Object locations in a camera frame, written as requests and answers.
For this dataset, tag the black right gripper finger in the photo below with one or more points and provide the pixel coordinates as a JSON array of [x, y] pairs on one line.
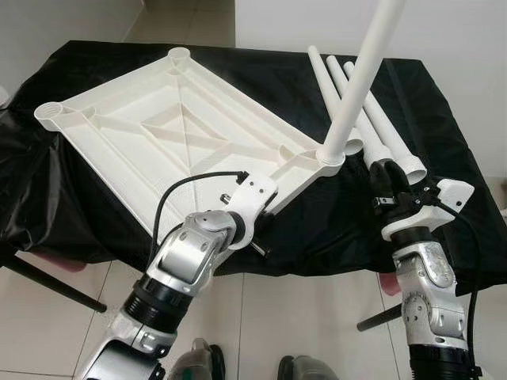
[[402, 178], [382, 180]]

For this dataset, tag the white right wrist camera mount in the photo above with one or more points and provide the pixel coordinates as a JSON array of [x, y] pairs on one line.
[[444, 202]]

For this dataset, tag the black tablecloth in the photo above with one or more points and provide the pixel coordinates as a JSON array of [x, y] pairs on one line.
[[444, 142]]

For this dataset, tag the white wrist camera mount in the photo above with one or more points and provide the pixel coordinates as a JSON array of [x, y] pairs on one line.
[[253, 194], [444, 202]]

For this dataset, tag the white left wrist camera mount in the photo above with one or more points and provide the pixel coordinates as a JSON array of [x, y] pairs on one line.
[[253, 194]]

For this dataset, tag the pink cloth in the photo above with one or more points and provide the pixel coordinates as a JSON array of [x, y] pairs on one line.
[[47, 262], [390, 283]]

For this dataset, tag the grey robot left foot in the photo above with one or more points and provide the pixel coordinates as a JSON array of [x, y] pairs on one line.
[[198, 362]]

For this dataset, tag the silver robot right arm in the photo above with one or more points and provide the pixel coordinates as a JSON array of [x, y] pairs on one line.
[[428, 285]]

